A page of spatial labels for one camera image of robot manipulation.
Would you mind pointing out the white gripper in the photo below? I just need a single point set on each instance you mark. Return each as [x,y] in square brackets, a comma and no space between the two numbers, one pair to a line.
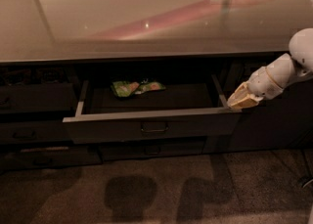
[260,83]

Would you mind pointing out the dark drawer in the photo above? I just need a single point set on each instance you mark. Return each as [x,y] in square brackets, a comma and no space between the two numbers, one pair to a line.
[32,132]
[180,110]
[37,98]
[49,158]
[141,150]

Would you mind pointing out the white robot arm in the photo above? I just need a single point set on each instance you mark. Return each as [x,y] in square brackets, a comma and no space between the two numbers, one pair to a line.
[297,65]

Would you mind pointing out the green snack packet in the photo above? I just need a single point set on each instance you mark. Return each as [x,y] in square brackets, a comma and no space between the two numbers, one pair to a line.
[125,89]

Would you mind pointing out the dark cabinet frame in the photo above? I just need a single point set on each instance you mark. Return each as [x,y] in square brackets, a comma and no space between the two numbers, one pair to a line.
[229,73]

